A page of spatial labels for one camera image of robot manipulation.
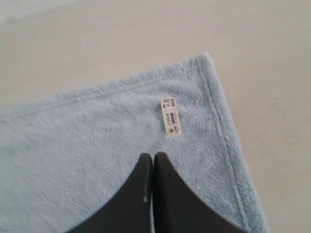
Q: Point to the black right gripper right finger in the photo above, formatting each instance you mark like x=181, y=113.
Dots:
x=176, y=209

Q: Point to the light blue fluffy towel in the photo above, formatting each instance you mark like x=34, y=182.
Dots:
x=63, y=157

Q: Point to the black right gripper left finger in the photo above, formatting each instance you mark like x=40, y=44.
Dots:
x=128, y=211

